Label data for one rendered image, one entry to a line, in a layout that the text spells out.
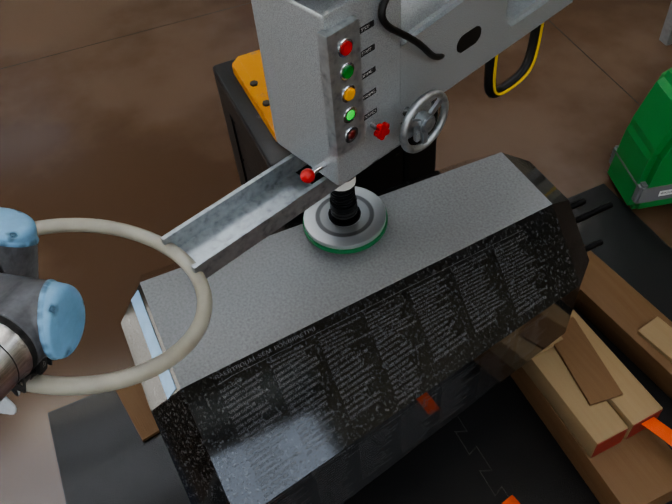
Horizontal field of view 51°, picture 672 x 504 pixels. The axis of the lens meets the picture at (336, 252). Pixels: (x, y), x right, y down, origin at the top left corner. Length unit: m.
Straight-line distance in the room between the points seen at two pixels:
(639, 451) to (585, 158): 1.45
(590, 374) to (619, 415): 0.14
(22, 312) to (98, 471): 1.74
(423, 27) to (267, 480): 1.07
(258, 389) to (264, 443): 0.13
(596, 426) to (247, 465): 1.08
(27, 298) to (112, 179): 2.59
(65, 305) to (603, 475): 1.79
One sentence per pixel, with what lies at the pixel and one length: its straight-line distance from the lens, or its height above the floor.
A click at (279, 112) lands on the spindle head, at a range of 1.57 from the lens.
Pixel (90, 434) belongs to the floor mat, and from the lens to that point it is 2.66.
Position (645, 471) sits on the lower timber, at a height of 0.14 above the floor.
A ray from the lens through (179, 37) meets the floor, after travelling 4.27.
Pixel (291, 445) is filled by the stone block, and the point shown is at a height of 0.67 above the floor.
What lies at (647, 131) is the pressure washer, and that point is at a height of 0.34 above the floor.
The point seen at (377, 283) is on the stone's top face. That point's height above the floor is 0.84.
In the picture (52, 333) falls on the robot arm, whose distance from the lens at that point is 0.87.
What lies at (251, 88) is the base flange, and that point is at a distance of 2.45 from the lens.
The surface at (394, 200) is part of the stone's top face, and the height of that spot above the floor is 0.84.
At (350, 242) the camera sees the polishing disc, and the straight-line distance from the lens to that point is 1.75.
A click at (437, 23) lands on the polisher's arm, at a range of 1.56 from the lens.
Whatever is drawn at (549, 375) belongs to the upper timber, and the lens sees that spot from 2.33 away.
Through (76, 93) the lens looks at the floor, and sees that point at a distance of 4.06.
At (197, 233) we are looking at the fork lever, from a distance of 1.56.
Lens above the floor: 2.23
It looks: 50 degrees down
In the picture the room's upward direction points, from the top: 6 degrees counter-clockwise
